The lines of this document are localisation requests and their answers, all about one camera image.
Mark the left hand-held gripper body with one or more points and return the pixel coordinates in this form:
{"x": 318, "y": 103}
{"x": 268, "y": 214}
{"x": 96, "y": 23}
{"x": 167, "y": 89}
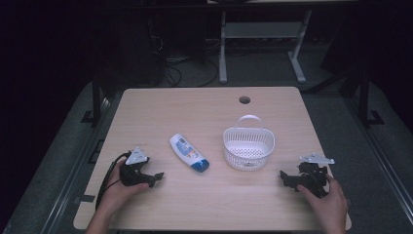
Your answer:
{"x": 133, "y": 169}

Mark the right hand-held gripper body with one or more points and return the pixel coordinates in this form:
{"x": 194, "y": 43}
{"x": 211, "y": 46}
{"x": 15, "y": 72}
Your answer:
{"x": 312, "y": 177}

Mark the white bottle with blue cap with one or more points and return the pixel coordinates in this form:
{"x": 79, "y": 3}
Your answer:
{"x": 188, "y": 153}

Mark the white plastic basket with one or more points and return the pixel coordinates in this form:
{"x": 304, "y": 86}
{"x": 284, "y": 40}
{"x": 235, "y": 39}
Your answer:
{"x": 248, "y": 150}

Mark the person's left hand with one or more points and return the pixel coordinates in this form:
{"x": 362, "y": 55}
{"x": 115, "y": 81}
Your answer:
{"x": 120, "y": 194}

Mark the person's right hand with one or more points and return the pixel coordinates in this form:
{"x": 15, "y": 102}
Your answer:
{"x": 326, "y": 204}

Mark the black tape strip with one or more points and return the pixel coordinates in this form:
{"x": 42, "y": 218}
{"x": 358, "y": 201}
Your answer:
{"x": 87, "y": 198}

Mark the metal floor rail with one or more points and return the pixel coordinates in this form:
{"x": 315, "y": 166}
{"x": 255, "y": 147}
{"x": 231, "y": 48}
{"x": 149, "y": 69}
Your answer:
{"x": 380, "y": 152}
{"x": 81, "y": 162}

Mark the black metal post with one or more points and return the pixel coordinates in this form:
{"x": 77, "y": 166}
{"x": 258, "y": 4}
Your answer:
{"x": 96, "y": 100}
{"x": 363, "y": 97}

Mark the grey metal desk frame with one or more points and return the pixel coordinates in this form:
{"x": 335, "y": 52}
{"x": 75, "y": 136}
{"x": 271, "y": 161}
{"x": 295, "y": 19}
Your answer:
{"x": 263, "y": 31}

